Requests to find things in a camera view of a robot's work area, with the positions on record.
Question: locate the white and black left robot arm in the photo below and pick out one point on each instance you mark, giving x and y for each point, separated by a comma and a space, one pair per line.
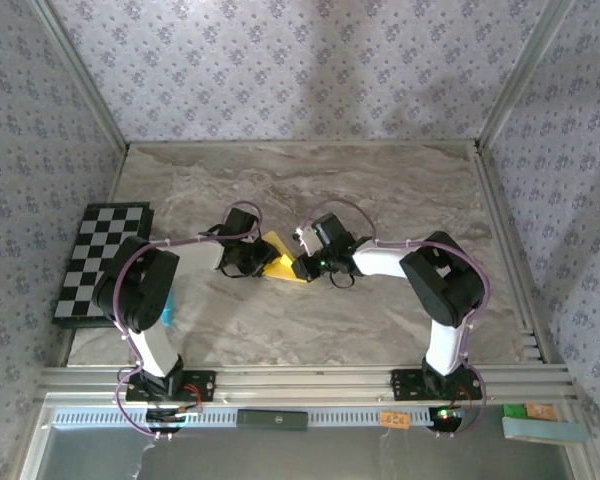
152, 350

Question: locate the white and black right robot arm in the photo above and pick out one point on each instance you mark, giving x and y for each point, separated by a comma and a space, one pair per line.
447, 350

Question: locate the teal cylinder tool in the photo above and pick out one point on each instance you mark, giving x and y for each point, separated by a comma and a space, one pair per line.
169, 312

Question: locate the black and grey checkerboard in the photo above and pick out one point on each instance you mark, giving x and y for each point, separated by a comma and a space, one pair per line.
90, 235

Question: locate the black rectangular bar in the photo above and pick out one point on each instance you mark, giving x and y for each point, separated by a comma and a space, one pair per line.
272, 420

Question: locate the orange label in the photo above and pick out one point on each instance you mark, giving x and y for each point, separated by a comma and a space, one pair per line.
395, 419

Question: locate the grey metal panel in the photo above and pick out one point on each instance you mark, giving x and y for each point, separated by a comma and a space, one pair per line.
305, 455

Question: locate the green card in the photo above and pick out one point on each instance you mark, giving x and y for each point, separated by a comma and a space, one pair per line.
514, 410

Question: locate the brown orange card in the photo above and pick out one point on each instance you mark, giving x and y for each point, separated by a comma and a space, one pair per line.
541, 411

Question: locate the light blue flat box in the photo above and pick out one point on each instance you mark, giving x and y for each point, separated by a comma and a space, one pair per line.
545, 431

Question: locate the aluminium mounting rail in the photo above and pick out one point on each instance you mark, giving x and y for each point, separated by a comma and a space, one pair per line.
305, 382

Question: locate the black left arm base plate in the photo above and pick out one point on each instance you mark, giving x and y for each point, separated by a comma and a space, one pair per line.
202, 387

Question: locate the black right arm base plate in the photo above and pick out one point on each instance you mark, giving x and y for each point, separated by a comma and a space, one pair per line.
405, 385

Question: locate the aluminium side rail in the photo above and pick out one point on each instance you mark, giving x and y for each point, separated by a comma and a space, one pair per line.
512, 260

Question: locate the aluminium frame post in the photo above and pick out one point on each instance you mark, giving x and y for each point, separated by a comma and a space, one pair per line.
87, 82
520, 75

